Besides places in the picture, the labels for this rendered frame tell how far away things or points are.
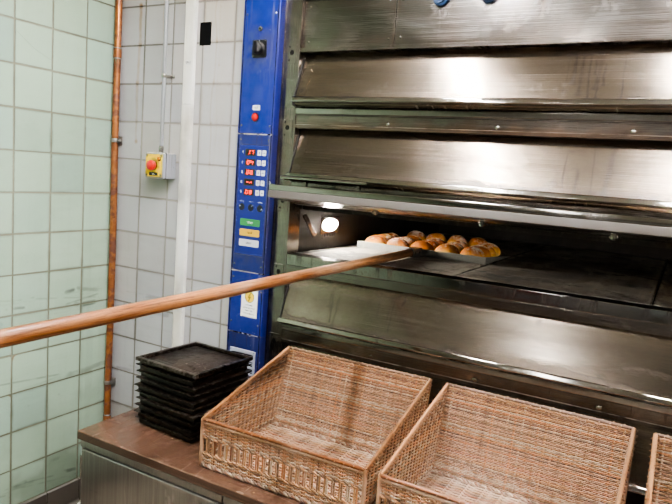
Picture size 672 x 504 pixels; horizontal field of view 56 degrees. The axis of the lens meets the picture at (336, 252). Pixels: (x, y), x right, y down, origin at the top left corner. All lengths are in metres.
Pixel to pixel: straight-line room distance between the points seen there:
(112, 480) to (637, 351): 1.64
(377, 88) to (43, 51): 1.27
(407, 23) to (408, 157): 0.43
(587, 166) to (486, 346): 0.61
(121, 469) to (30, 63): 1.47
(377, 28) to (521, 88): 0.53
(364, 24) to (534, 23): 0.55
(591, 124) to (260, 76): 1.13
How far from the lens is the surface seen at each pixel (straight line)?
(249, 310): 2.37
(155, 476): 2.12
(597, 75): 1.94
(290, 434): 2.24
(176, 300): 1.35
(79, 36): 2.78
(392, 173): 2.06
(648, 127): 1.91
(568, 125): 1.93
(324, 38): 2.28
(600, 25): 1.98
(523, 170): 1.94
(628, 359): 1.96
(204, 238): 2.51
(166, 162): 2.57
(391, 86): 2.10
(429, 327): 2.06
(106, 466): 2.26
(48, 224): 2.68
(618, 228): 1.75
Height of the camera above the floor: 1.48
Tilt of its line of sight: 7 degrees down
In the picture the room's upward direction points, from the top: 4 degrees clockwise
